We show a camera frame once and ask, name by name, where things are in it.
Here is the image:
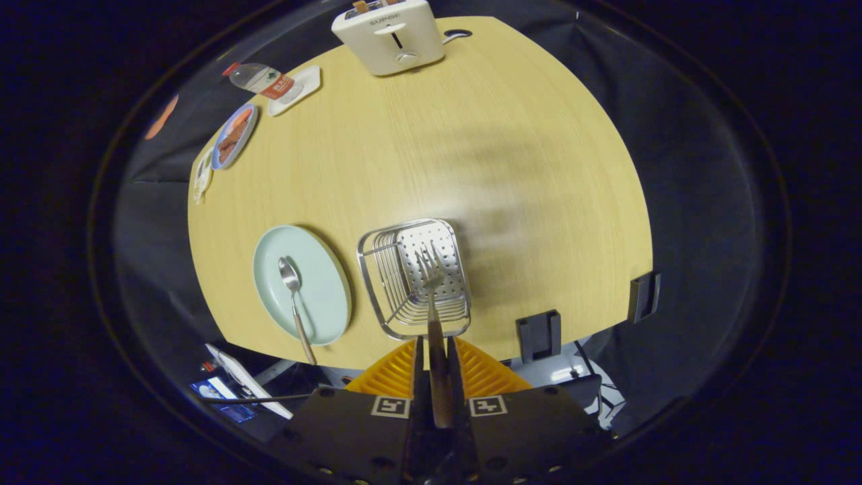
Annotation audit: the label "white toaster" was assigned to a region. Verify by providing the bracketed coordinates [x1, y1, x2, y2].
[331, 0, 445, 77]

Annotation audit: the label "clear water bottle red label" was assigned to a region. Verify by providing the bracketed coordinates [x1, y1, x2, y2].
[222, 62, 305, 105]

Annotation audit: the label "brown meat pieces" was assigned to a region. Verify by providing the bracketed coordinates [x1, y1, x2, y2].
[218, 125, 246, 164]

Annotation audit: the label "glowing blue screen device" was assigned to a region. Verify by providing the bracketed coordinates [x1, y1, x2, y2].
[191, 379, 257, 424]

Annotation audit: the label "black table clamp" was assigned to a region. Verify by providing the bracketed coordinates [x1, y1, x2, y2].
[516, 310, 562, 364]
[628, 271, 662, 324]

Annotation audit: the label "blue rimmed plate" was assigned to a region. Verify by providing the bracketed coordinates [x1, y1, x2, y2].
[211, 102, 259, 170]

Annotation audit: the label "wooden handled metal fork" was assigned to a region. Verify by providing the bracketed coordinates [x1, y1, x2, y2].
[414, 246, 455, 430]

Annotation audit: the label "thin dark cable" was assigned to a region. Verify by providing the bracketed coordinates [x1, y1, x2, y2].
[202, 393, 314, 406]

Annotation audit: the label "metal wire cutlery basket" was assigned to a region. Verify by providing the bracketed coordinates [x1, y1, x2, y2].
[356, 218, 472, 341]

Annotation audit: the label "white square coaster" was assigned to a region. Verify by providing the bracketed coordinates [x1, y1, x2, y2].
[267, 65, 322, 117]

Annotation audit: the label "white paper sheet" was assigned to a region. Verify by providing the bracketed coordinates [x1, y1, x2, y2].
[205, 344, 294, 420]

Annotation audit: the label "wooden handled metal spoon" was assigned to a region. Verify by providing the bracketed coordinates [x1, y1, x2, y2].
[278, 256, 318, 366]

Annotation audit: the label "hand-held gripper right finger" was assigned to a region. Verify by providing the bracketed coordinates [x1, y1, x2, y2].
[446, 335, 614, 485]

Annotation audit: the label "white sauce palette tray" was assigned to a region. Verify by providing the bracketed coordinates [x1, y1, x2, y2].
[193, 147, 215, 205]

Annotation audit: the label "pale green plate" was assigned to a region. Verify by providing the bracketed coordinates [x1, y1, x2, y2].
[253, 224, 352, 346]

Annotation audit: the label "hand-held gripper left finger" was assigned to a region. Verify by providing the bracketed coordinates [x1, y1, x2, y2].
[268, 335, 432, 485]

